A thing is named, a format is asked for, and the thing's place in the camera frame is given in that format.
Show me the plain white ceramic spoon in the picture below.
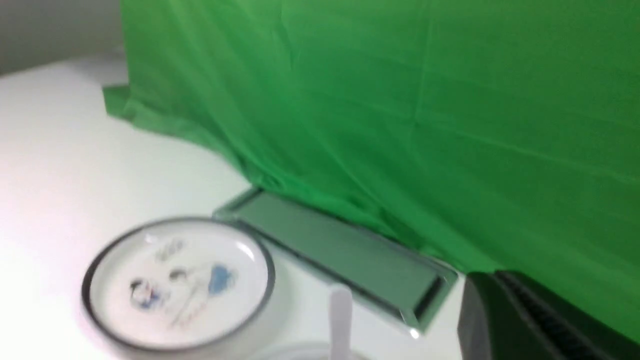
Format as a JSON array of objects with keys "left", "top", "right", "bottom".
[{"left": 327, "top": 284, "right": 354, "bottom": 360}]

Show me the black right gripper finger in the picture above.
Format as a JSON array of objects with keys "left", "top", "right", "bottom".
[{"left": 457, "top": 271, "right": 640, "bottom": 360}]

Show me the green backdrop cloth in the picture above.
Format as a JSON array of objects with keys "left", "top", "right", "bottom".
[{"left": 103, "top": 0, "right": 640, "bottom": 342}]

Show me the metal table cable hatch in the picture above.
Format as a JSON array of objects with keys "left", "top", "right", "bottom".
[{"left": 212, "top": 187, "right": 458, "bottom": 334}]

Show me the illustrated black-rimmed plate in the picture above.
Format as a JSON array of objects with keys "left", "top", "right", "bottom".
[{"left": 80, "top": 216, "right": 277, "bottom": 354}]

